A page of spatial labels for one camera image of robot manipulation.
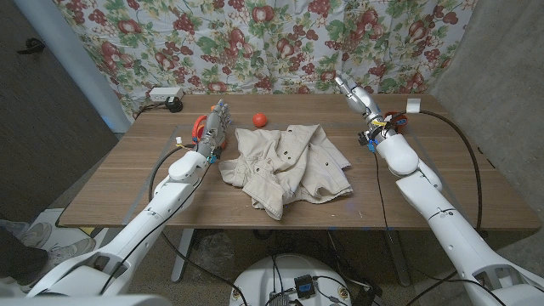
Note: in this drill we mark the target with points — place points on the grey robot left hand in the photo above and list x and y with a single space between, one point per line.
212 132

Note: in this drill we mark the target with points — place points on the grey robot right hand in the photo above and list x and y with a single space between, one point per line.
361 100

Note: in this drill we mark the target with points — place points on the beige button jacket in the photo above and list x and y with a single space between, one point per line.
289 170

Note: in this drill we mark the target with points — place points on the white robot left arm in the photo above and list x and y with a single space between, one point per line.
149 221

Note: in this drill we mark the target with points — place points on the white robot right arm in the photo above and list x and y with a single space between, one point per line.
450 231

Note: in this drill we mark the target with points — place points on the orange-red ball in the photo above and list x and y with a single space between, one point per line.
259 120

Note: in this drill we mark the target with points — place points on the black plug adapter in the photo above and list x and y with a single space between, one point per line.
174 104

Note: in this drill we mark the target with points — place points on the white power strip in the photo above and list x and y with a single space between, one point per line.
166 93

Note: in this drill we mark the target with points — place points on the white table leg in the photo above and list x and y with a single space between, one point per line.
183 255

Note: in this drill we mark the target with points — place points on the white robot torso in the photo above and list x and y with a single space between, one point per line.
259 276

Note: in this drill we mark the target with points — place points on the pale round pillar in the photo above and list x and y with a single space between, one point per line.
76 64

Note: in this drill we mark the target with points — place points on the grey table leg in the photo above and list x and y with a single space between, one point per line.
397 259

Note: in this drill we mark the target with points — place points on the black box on torso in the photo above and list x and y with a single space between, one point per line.
304 285

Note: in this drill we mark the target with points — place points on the person in dark trousers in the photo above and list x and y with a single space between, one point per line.
21 259

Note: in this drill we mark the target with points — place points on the black wall hook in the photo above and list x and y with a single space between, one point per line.
30 44

